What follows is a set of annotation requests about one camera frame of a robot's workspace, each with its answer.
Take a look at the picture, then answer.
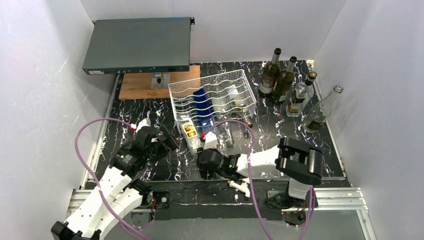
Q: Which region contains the grey metal stand bracket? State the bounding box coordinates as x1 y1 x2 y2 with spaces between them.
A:
151 72 171 89

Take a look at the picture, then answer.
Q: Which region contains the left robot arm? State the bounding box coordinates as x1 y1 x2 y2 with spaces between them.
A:
51 124 178 240

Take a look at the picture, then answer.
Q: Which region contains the clear bottle copper cap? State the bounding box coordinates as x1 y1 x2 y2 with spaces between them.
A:
228 84 253 128

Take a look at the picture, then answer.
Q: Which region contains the dark green wine bottle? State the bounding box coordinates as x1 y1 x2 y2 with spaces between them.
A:
258 47 282 98

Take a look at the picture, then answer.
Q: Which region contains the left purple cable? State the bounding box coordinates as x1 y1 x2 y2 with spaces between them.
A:
74 117 153 240

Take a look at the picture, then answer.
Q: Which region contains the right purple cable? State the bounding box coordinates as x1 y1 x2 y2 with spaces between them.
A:
200 119 316 240

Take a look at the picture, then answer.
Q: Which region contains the white wire wine rack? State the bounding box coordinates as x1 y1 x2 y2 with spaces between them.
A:
168 69 257 133

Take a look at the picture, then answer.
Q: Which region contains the wooden board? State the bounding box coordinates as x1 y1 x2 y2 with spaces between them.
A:
118 65 201 100

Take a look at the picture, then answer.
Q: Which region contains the purple cable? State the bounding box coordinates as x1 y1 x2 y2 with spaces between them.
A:
74 117 153 240
200 119 316 240

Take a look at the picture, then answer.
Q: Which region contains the tall clear bottle black label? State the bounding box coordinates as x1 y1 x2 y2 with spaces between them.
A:
301 85 344 133

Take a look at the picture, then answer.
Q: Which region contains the blue square glass bottle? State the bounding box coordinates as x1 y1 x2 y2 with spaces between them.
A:
193 88 214 133

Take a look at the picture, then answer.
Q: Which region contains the square clear bottle gold label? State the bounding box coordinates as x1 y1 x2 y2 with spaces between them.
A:
286 71 317 118

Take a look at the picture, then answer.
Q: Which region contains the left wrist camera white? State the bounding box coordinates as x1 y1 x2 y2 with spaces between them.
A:
134 118 151 133

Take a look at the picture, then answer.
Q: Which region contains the aluminium rail frame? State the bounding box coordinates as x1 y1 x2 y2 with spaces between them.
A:
61 187 377 240

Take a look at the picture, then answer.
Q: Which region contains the white faucet tap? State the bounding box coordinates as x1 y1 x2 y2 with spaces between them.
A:
227 177 252 198

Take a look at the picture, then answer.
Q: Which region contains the grey rack-mount device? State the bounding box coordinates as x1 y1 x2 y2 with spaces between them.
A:
82 16 195 75

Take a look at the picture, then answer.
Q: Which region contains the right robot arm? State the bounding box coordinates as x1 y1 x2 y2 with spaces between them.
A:
197 137 324 200

